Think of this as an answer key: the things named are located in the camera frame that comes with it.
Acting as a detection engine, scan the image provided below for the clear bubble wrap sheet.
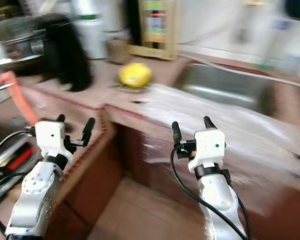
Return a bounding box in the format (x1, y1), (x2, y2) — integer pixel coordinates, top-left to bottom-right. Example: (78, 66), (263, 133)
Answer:
(142, 84), (300, 171)

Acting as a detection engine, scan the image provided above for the stainless steel sink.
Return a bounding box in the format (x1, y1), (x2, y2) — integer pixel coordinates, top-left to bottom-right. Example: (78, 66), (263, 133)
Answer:
(175, 62), (278, 118)

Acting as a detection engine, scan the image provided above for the steel gas stove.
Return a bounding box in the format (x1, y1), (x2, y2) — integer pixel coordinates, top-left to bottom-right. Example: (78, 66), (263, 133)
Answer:
(0, 130), (38, 196)

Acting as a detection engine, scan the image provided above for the black electric kettle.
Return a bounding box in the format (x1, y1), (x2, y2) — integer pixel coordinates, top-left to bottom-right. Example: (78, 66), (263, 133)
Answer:
(42, 14), (95, 93)

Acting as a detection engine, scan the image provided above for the stainless steel pot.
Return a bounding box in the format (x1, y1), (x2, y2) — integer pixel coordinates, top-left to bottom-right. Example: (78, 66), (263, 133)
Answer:
(0, 30), (51, 66)

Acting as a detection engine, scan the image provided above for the white jug green band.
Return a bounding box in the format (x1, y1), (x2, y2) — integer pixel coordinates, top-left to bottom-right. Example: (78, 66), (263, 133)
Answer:
(72, 0), (108, 61)

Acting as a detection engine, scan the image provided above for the clear jar brown powder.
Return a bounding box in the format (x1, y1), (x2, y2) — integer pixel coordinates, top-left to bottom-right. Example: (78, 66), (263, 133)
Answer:
(105, 35), (130, 66)

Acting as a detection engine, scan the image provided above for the beige water ionizer appliance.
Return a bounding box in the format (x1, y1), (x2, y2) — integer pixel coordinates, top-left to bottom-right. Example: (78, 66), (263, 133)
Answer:
(129, 0), (181, 61)

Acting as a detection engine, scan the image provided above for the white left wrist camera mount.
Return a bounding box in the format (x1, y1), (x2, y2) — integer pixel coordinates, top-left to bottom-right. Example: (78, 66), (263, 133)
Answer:
(35, 120), (69, 157)

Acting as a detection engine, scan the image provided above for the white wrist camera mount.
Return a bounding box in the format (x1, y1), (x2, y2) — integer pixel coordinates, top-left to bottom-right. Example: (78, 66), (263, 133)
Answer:
(35, 120), (69, 157)
(189, 130), (227, 173)

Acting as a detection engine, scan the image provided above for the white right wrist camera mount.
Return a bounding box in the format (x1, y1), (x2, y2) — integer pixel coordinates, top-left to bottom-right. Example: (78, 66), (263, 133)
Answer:
(189, 130), (227, 173)

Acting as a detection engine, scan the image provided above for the orange gas hose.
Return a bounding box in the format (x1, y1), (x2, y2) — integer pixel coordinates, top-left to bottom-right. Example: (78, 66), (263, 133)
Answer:
(0, 71), (43, 128)

